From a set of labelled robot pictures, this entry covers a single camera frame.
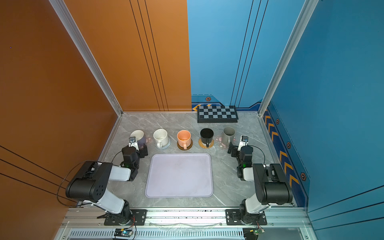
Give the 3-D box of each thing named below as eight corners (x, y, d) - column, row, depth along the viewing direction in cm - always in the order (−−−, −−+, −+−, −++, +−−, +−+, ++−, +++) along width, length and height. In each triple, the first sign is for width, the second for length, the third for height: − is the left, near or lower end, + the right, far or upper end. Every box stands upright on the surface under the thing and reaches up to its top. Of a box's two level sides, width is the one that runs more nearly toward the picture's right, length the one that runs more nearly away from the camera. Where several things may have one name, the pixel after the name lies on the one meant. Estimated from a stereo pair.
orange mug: (177, 153, 98) (176, 145, 91) (179, 137, 106) (177, 129, 99) (190, 153, 98) (190, 145, 91) (191, 137, 106) (190, 129, 99)
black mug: (200, 150, 100) (200, 141, 91) (200, 137, 106) (200, 128, 98) (213, 150, 100) (214, 141, 91) (212, 137, 106) (213, 128, 98)
